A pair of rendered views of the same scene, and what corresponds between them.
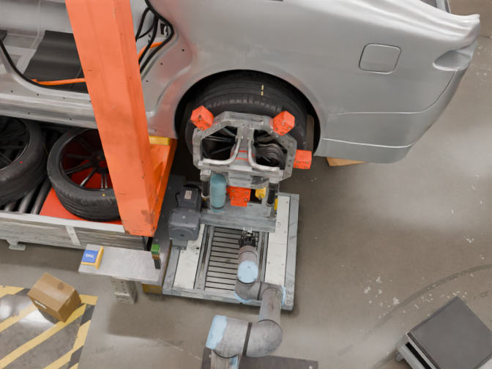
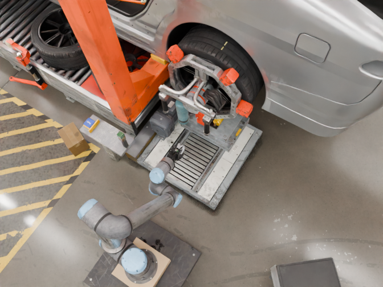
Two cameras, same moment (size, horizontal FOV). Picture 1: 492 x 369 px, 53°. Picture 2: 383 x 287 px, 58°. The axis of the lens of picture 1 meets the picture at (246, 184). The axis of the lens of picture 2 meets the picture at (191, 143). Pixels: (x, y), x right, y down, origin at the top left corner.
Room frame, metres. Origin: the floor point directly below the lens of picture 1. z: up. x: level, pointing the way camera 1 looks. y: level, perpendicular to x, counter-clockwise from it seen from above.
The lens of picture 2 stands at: (0.55, -0.70, 2.85)
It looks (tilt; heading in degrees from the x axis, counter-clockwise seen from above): 64 degrees down; 37
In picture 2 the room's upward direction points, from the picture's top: 6 degrees counter-clockwise
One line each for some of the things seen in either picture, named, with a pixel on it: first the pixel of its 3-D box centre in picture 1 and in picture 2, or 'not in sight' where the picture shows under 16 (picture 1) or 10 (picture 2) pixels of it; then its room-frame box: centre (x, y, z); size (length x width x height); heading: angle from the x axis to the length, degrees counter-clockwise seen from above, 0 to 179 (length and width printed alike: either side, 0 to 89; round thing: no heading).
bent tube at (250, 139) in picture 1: (263, 151); (206, 93); (1.60, -0.07, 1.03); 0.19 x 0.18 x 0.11; 179
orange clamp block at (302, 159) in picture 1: (302, 159); (244, 109); (1.72, -0.29, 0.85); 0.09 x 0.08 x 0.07; 89
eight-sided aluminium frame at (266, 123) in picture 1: (243, 153); (203, 89); (1.72, 0.03, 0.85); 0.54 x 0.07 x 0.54; 89
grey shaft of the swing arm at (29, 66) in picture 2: not in sight; (32, 71); (1.42, 1.72, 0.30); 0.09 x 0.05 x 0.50; 89
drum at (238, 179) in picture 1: (241, 163); (198, 96); (1.65, 0.03, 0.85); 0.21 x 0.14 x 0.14; 179
